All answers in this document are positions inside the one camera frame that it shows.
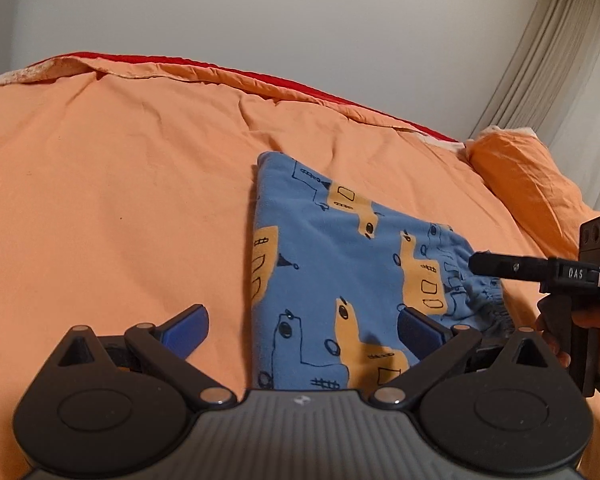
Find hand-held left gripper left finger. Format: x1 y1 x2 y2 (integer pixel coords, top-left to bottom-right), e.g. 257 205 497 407
57 304 238 408

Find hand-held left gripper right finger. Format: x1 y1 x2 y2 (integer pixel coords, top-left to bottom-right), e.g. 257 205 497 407
367 305 548 408

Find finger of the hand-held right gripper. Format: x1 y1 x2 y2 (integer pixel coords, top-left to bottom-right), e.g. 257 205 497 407
467 251 556 282

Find blue patterned pants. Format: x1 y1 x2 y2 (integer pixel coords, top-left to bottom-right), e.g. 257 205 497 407
250 151 516 393

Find orange pillow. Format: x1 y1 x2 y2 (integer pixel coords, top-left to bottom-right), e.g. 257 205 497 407
466 127 600 261

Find orange duvet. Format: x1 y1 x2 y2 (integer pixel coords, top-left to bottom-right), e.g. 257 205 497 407
0 57 600 480

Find beige curtain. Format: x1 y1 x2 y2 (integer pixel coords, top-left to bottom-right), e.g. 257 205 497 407
467 0 600 213

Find red bed sheet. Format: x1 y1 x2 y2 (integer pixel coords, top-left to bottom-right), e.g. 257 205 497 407
62 51 463 143

